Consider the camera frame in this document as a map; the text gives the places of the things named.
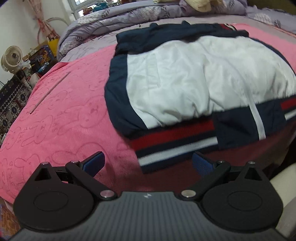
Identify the navy and white jacket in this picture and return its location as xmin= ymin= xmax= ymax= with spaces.
xmin=104 ymin=22 xmax=295 ymax=173

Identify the thin metal rod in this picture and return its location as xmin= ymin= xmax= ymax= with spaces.
xmin=29 ymin=71 xmax=71 ymax=114

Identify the black patterned rug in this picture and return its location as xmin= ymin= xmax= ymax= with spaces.
xmin=0 ymin=76 xmax=32 ymax=145

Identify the colourful toy box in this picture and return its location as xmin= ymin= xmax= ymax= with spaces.
xmin=29 ymin=45 xmax=58 ymax=74

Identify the white desk fan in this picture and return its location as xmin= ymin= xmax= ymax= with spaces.
xmin=1 ymin=46 xmax=23 ymax=74

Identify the yellow paper bag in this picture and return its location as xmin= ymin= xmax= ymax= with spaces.
xmin=48 ymin=39 xmax=59 ymax=57

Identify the lavender bed sheet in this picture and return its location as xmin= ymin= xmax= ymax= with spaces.
xmin=62 ymin=15 xmax=295 ymax=62

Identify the purple patterned duvet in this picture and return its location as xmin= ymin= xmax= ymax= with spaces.
xmin=57 ymin=1 xmax=295 ymax=61

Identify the cream puffy coat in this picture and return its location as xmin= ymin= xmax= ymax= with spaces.
xmin=186 ymin=0 xmax=223 ymax=13

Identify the window with white frame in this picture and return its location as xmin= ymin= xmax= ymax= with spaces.
xmin=68 ymin=0 xmax=121 ymax=20

